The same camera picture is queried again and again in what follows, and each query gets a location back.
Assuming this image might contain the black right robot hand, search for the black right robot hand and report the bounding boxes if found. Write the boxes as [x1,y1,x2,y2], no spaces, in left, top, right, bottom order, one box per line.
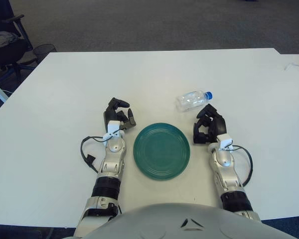
[192,104,227,144]

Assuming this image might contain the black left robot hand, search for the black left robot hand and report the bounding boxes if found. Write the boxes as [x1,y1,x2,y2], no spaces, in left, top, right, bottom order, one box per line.
[103,97,137,130]

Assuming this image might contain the clear plastic bottle blue cap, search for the clear plastic bottle blue cap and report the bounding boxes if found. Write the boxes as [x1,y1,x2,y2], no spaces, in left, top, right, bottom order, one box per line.
[175,90,213,113]

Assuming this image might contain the green ribbed plate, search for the green ribbed plate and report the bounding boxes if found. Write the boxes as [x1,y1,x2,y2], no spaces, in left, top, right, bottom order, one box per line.
[133,122,191,181]

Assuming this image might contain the silver robot torso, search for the silver robot torso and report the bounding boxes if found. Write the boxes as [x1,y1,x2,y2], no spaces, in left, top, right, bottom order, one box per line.
[83,203,299,239]

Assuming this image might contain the black office chair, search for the black office chair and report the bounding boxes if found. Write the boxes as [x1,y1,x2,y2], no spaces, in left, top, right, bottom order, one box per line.
[0,14,38,78]

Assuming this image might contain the grey cloth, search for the grey cloth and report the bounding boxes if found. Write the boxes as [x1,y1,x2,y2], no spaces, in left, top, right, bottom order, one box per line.
[0,31,17,49]

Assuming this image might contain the left white wrist bracket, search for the left white wrist bracket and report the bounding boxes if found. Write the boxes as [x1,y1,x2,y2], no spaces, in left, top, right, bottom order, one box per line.
[103,120,126,145]

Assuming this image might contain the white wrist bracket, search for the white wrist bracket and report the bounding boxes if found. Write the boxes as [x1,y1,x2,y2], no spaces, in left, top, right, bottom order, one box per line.
[215,133,234,152]
[103,120,126,145]

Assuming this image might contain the right white wrist bracket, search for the right white wrist bracket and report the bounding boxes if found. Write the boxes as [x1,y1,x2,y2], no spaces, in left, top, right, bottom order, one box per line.
[215,133,234,152]

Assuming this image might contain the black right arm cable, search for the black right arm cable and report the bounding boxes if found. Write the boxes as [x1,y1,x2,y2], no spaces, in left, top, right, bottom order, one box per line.
[230,145,254,186]

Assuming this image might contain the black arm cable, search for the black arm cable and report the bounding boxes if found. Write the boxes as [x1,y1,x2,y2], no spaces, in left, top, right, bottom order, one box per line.
[230,145,254,186]
[80,135,108,174]

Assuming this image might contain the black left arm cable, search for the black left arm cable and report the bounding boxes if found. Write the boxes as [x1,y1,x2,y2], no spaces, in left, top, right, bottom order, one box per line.
[80,135,108,174]

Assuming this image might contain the black wire mesh wastebasket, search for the black wire mesh wastebasket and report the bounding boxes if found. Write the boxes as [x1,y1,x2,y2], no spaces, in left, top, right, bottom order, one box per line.
[32,43,57,63]

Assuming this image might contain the white cable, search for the white cable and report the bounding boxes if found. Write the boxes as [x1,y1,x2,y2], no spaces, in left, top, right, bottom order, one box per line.
[285,62,299,75]

